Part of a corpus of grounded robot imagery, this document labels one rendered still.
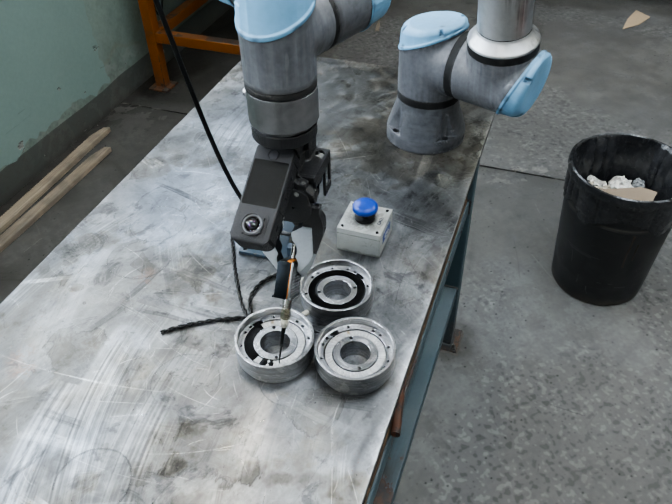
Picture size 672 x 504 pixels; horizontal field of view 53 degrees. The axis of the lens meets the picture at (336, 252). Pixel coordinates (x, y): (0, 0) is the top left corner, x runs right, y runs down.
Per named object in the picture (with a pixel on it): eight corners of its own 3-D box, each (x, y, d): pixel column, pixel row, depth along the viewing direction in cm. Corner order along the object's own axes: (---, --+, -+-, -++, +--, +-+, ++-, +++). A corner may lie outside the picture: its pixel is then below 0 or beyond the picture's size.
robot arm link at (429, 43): (419, 66, 131) (423, -3, 122) (480, 86, 124) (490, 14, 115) (383, 90, 124) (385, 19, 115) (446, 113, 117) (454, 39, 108)
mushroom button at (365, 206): (373, 238, 104) (373, 213, 101) (348, 233, 105) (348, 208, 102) (380, 222, 107) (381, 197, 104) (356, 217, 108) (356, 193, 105)
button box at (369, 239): (380, 258, 104) (380, 234, 101) (337, 249, 106) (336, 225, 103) (394, 226, 110) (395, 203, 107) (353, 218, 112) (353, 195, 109)
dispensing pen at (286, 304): (262, 362, 84) (280, 231, 81) (274, 354, 88) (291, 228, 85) (279, 366, 83) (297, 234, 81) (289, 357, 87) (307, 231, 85)
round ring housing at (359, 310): (342, 268, 103) (342, 248, 100) (388, 307, 97) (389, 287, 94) (287, 300, 98) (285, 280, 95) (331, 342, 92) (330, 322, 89)
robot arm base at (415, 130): (398, 108, 138) (400, 63, 132) (470, 119, 134) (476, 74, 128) (377, 146, 128) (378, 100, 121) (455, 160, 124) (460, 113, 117)
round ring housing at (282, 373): (331, 361, 89) (330, 341, 87) (265, 401, 85) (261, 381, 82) (287, 315, 96) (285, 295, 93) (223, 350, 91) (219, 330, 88)
